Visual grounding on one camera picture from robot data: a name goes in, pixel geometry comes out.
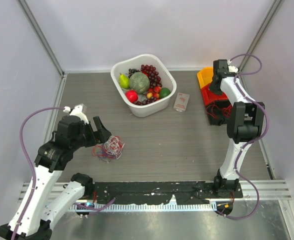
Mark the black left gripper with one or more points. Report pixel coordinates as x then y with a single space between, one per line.
101 135

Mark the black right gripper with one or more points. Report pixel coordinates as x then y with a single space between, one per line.
213 88

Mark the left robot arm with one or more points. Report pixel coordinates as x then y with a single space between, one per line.
34 219

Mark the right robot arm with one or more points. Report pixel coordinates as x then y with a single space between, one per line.
245 125

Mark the yellow storage bin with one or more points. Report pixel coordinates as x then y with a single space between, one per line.
205 76

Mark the red storage bin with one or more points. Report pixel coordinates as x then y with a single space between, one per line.
210 97

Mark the black storage bin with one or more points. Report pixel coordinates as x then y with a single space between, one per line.
218 113

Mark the red apple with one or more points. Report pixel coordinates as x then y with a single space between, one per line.
132 96

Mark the white red card box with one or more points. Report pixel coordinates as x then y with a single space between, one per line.
181 102

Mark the green pear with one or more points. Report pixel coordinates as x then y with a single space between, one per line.
124 81

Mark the dark red grapes front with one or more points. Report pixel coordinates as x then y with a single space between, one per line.
146 101

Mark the green lime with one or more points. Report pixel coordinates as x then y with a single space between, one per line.
164 92

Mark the green melon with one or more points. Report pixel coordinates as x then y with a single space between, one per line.
139 82

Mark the red yellow cherries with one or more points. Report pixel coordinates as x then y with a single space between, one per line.
153 93

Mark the red grape bunch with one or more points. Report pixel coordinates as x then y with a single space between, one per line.
153 75

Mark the dark purple grape bunch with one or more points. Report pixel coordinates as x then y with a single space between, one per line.
132 71

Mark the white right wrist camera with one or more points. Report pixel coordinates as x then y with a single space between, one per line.
232 68

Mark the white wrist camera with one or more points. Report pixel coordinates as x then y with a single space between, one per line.
232 68
78 111

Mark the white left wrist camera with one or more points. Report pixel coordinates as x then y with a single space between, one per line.
78 111

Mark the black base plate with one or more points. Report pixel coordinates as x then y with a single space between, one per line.
161 192

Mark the aluminium rail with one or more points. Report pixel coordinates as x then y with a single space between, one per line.
266 191

